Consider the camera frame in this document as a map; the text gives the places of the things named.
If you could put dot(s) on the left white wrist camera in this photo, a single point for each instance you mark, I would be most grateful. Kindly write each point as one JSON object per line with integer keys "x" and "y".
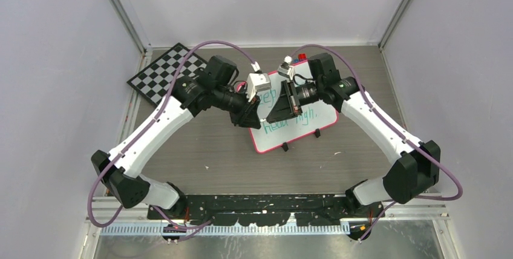
{"x": 257, "y": 82}

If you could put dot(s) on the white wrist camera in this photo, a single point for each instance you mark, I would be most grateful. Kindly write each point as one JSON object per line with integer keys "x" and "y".
{"x": 286, "y": 69}
{"x": 257, "y": 82}

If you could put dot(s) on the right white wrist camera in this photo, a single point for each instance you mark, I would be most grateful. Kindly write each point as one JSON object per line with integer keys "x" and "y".
{"x": 286, "y": 69}

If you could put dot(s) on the slotted grey cable duct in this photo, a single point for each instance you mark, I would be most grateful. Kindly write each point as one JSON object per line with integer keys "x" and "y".
{"x": 154, "y": 229}

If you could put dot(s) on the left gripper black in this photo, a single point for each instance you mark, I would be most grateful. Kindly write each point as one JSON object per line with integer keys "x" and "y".
{"x": 248, "y": 117}

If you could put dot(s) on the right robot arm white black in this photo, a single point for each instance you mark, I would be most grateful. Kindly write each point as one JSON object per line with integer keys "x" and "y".
{"x": 413, "y": 168}

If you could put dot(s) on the whiteboard with red frame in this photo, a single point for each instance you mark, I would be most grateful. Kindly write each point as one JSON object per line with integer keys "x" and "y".
{"x": 271, "y": 136}

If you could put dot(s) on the left black whiteboard foot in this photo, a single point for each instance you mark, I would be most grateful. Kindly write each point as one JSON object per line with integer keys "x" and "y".
{"x": 285, "y": 146}

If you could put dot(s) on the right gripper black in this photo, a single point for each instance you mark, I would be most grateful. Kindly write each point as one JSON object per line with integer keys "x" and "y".
{"x": 288, "y": 105}

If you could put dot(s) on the blue red toy figure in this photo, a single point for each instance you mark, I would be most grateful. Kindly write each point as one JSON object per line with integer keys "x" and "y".
{"x": 300, "y": 58}

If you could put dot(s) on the black and white chessboard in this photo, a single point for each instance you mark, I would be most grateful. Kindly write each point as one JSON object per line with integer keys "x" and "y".
{"x": 153, "y": 82}

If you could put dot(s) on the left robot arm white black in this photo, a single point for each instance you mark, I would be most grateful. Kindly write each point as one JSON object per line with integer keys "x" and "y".
{"x": 120, "y": 169}

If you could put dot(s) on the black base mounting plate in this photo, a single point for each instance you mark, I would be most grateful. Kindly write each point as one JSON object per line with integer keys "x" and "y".
{"x": 267, "y": 210}

